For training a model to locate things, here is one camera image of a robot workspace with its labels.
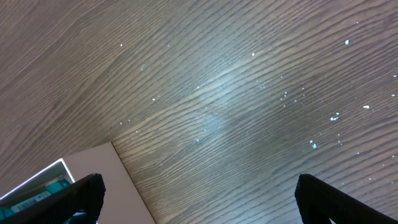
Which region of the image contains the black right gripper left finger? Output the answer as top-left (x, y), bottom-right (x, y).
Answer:
top-left (3, 174), bottom-right (106, 224)

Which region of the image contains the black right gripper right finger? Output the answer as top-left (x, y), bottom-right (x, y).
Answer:
top-left (295, 174), bottom-right (397, 224)

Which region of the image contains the green soap packet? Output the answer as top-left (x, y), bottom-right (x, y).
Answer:
top-left (1, 179), bottom-right (71, 223)

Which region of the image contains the white square cardboard box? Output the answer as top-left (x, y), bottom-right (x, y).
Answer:
top-left (1, 142), bottom-right (155, 224)

